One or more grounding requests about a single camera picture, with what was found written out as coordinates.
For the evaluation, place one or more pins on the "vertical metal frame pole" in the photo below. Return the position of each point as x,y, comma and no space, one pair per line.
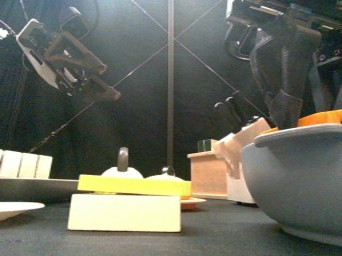
169,83

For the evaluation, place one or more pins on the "wooden box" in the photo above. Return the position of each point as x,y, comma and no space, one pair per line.
207,175

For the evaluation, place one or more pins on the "dark green small block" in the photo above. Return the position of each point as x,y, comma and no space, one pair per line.
207,145

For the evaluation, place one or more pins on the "small orange plate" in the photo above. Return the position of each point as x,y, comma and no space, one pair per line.
194,202

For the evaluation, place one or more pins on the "orange toy squash half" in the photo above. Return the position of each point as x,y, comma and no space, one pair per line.
320,118

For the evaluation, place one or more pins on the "yellow flat block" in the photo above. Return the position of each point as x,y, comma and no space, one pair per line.
133,185

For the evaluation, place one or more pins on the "white dome with round knob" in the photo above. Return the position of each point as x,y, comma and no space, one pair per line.
167,176

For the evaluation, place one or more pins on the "white knife block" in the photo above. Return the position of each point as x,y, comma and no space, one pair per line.
238,160

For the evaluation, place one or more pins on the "white plate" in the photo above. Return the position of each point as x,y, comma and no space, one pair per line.
17,209

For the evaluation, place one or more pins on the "cream rectangular block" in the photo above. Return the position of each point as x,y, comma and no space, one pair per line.
124,213

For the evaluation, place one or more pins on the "grey flat tray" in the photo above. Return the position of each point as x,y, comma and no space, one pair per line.
35,190

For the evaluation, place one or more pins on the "white bread slice block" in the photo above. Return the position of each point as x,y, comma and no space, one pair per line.
9,164
28,165
44,167

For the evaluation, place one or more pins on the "grey bowl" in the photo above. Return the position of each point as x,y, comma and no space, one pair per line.
294,180

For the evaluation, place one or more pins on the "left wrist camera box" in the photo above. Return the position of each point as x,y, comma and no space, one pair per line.
75,21

